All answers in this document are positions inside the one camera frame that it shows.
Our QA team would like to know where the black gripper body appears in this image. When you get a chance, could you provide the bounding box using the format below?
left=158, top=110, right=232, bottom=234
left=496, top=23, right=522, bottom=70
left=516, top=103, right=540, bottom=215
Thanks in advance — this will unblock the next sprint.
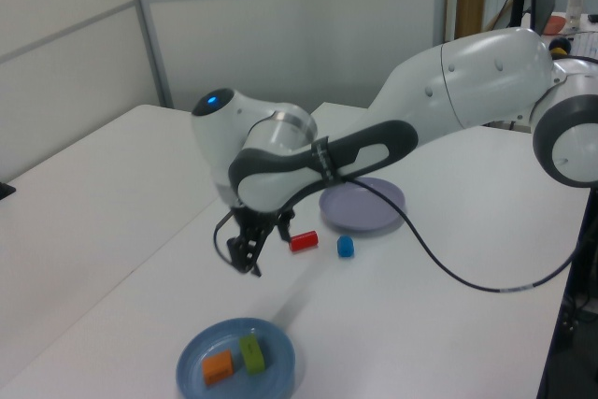
left=231, top=205, right=282, bottom=233

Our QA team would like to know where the red cylinder block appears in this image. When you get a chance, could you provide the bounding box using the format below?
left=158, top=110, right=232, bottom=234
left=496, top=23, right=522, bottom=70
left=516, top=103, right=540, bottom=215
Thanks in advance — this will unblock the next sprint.
left=288, top=230, right=320, bottom=254

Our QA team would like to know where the blue rounded block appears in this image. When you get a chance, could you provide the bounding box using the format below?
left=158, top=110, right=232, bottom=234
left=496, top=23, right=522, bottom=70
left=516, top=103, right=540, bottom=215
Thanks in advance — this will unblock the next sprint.
left=336, top=235, right=356, bottom=260

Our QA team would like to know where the green rectangular block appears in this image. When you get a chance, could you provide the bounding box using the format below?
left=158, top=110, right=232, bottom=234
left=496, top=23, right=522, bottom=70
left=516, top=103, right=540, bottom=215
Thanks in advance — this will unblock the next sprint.
left=238, top=335, right=268, bottom=378

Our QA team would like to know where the orange rectangular block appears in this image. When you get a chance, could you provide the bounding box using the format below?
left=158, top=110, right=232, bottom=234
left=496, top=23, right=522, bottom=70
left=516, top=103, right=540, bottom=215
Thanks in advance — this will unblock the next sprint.
left=202, top=349, right=235, bottom=388

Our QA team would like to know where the purple plate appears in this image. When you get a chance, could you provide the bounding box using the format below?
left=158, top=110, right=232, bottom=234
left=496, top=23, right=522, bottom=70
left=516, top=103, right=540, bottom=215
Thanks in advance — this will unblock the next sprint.
left=319, top=177, right=407, bottom=235

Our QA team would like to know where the blue plate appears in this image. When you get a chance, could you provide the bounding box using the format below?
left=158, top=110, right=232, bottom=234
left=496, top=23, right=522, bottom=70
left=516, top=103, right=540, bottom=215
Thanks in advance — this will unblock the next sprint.
left=176, top=318, right=297, bottom=399

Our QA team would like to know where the white office partition panel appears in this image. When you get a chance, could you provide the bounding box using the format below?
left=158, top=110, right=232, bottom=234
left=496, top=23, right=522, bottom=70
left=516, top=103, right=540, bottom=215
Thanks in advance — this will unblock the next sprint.
left=128, top=0, right=449, bottom=129
left=0, top=0, right=163, bottom=185

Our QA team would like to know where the brown wooden board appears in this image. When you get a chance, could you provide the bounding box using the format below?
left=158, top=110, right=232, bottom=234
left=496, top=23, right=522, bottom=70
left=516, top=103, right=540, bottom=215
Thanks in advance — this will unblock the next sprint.
left=455, top=0, right=488, bottom=40

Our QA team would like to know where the black monitor stand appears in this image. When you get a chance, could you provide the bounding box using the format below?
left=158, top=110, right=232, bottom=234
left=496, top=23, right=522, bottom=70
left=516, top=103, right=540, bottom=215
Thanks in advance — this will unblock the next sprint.
left=506, top=0, right=533, bottom=29

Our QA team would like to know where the red bowl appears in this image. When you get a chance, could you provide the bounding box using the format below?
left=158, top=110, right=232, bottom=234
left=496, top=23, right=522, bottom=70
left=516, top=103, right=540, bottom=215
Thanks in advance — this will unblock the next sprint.
left=544, top=15, right=567, bottom=36

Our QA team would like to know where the clear plastic bottle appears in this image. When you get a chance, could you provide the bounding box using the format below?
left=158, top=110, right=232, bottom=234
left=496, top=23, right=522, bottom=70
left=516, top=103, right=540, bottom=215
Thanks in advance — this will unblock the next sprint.
left=564, top=0, right=587, bottom=33

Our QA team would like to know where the black cable strap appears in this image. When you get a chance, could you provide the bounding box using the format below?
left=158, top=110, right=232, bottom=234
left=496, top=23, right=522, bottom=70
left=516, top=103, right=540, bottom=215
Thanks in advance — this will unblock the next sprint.
left=309, top=135, right=345, bottom=184

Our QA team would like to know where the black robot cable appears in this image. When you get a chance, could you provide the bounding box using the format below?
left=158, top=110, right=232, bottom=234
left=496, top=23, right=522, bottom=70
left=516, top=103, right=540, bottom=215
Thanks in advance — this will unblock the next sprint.
left=343, top=177, right=595, bottom=294

